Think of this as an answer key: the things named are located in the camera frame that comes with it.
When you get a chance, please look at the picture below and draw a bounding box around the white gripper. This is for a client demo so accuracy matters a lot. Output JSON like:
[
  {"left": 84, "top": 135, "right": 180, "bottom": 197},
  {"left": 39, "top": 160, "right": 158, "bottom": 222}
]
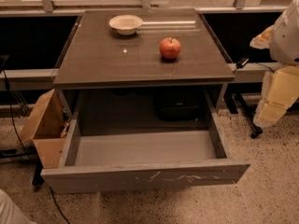
[{"left": 249, "top": 25, "right": 299, "bottom": 128}]

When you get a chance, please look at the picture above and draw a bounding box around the red apple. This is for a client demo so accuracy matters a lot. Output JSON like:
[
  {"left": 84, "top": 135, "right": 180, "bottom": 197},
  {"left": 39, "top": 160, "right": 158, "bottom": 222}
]
[{"left": 159, "top": 37, "right": 181, "bottom": 60}]

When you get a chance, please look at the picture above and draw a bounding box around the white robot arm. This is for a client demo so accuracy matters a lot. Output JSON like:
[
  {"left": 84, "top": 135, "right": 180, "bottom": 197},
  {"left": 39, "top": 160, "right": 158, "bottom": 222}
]
[{"left": 249, "top": 0, "right": 299, "bottom": 128}]

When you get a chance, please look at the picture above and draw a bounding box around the grey cabinet with glass top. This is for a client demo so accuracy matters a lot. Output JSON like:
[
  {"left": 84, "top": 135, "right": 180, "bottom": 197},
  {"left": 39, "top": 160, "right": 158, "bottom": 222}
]
[{"left": 54, "top": 9, "right": 234, "bottom": 119}]

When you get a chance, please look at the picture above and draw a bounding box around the open grey top drawer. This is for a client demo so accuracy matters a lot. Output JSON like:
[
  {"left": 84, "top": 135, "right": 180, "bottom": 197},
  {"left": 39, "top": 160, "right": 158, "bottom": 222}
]
[{"left": 42, "top": 90, "right": 249, "bottom": 194}]

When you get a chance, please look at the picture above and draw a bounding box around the small black device on ledge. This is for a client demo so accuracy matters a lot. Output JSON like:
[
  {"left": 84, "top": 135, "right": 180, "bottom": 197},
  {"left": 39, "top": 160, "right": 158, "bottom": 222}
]
[{"left": 235, "top": 57, "right": 249, "bottom": 69}]

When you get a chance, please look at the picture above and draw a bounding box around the black box under cabinet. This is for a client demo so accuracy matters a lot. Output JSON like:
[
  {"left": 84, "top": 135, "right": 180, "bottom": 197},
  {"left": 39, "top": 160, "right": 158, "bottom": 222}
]
[{"left": 152, "top": 90, "right": 203, "bottom": 121}]

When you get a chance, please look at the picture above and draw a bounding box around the white bowl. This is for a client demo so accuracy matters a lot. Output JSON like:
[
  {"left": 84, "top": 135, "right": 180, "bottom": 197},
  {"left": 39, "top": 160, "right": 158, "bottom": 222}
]
[{"left": 109, "top": 15, "right": 143, "bottom": 35}]

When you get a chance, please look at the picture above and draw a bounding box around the brown cardboard box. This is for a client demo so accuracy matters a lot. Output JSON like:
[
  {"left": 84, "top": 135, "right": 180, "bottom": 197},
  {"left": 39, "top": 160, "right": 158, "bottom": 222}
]
[{"left": 20, "top": 89, "right": 66, "bottom": 169}]

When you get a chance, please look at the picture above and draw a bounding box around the white object bottom left corner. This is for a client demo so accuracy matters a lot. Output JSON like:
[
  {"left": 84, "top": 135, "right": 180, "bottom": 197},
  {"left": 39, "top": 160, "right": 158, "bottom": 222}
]
[{"left": 0, "top": 189, "right": 36, "bottom": 224}]

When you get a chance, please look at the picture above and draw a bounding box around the black cable on floor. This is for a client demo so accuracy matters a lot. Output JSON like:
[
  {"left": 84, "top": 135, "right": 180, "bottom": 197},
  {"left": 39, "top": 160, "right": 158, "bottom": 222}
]
[{"left": 2, "top": 70, "right": 71, "bottom": 224}]

